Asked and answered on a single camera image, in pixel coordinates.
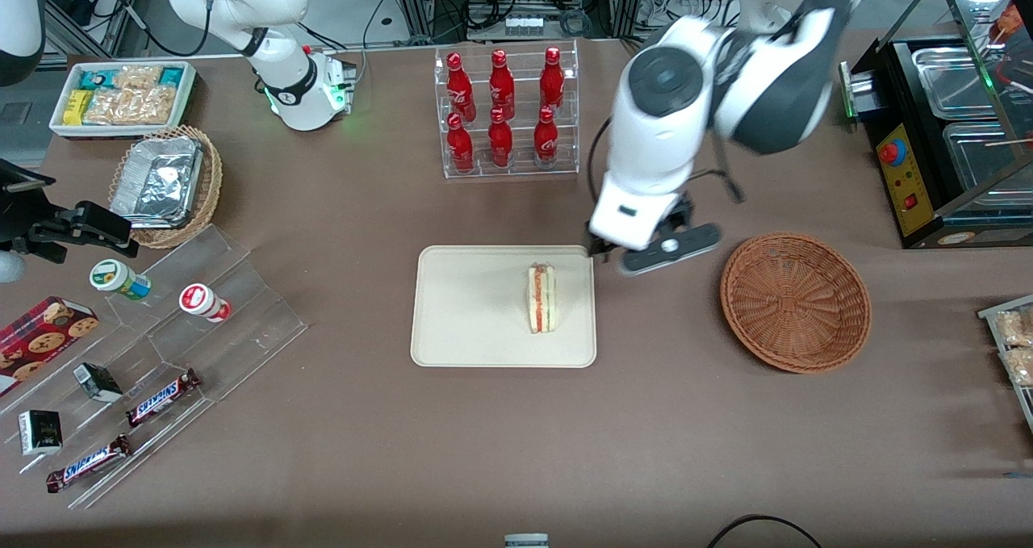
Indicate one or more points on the green label yogurt cup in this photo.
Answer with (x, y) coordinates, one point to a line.
(121, 280)

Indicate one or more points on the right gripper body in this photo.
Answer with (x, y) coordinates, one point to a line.
(18, 215)

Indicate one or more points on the small black box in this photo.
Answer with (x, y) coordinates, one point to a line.
(40, 432)
(98, 382)

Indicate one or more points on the red cookie box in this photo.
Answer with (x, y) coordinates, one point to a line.
(40, 342)

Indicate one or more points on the clear acrylic bottle rack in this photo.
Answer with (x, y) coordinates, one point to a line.
(520, 169)

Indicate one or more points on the white plastic snack bin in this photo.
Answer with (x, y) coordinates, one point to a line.
(187, 96)

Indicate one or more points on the red label yogurt cup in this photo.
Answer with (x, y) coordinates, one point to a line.
(203, 302)

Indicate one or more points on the clear cracker bag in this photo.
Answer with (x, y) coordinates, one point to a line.
(129, 108)
(137, 78)

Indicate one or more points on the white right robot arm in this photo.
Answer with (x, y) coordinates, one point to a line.
(266, 15)

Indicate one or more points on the clear acrylic stepped display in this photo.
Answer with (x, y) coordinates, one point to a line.
(242, 322)

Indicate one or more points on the red cola bottle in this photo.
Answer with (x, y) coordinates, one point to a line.
(500, 143)
(552, 84)
(459, 92)
(545, 140)
(501, 88)
(460, 148)

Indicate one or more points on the cream plastic tray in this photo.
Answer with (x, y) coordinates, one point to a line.
(476, 306)

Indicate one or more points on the tan wicker basket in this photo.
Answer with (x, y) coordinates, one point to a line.
(210, 185)

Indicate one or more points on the aluminium foil tray stack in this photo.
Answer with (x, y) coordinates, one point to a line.
(157, 181)

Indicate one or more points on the brown round wicker basket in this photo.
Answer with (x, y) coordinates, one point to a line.
(795, 302)

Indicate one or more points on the black food warmer machine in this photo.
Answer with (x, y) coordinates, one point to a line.
(928, 185)

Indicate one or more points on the grey tray with snacks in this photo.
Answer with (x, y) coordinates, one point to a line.
(1025, 407)

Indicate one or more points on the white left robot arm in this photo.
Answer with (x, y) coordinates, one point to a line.
(775, 80)

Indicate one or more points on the teal snack packet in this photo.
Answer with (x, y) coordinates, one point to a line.
(172, 77)
(97, 79)

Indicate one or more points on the snickers bar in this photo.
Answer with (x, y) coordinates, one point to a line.
(89, 463)
(161, 397)

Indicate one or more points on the clear bagged snack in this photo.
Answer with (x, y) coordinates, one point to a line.
(1018, 366)
(1015, 328)

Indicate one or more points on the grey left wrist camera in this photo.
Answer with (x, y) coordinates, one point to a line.
(670, 249)

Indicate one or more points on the triangular sandwich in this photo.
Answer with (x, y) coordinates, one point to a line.
(541, 298)

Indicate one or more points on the yellow snack packet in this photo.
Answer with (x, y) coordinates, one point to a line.
(76, 108)

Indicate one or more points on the grey device at edge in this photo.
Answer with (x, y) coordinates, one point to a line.
(526, 541)

